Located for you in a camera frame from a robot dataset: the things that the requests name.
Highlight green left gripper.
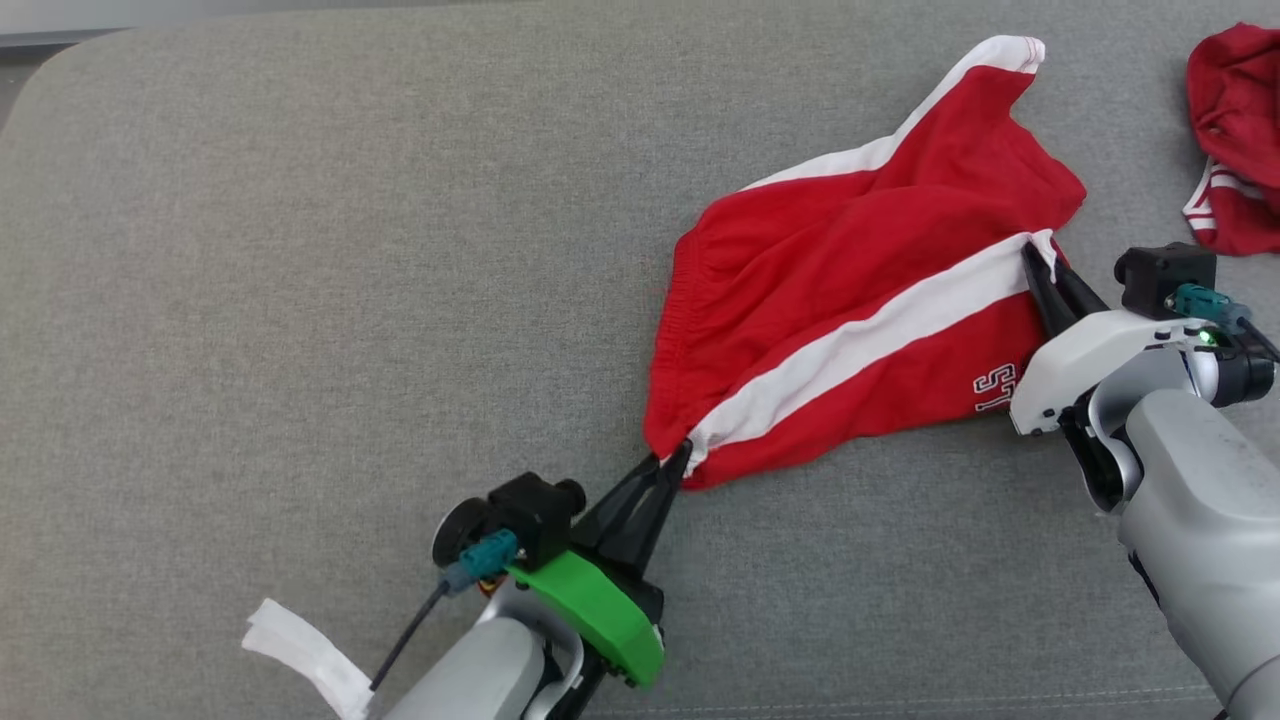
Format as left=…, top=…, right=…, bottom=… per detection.
left=505, top=440, right=693, bottom=691

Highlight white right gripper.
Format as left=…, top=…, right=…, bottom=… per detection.
left=1008, top=243, right=1217, bottom=437

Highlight red shorts with white stripe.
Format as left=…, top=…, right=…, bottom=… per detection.
left=643, top=35, right=1088, bottom=492

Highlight red jersey with number 23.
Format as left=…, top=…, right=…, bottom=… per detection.
left=1183, top=22, right=1280, bottom=257

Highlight white tape strip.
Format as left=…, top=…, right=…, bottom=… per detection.
left=243, top=598, right=377, bottom=720

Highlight grey fabric sofa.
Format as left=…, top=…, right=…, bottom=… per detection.
left=0, top=0, right=1280, bottom=720

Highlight teal right cable connector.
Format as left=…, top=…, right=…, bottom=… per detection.
left=1170, top=284, right=1252, bottom=333

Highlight teal cable connector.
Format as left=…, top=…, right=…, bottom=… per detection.
left=443, top=530, right=521, bottom=597
left=1170, top=284, right=1252, bottom=333

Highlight teal left cable connector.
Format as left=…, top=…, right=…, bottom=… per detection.
left=443, top=530, right=521, bottom=597

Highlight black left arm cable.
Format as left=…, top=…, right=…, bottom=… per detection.
left=369, top=583, right=453, bottom=693

